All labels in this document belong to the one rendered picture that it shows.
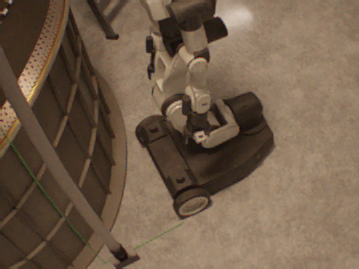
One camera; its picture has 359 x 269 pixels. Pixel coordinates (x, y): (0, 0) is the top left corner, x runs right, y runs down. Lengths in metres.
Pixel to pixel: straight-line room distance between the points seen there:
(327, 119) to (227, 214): 0.86
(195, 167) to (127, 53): 1.17
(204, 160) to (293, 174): 0.52
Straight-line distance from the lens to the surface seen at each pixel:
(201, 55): 2.17
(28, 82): 2.25
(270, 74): 3.52
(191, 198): 2.87
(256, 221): 2.97
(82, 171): 2.85
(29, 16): 2.40
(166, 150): 3.04
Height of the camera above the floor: 2.68
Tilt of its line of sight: 54 degrees down
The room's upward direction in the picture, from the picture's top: 17 degrees counter-clockwise
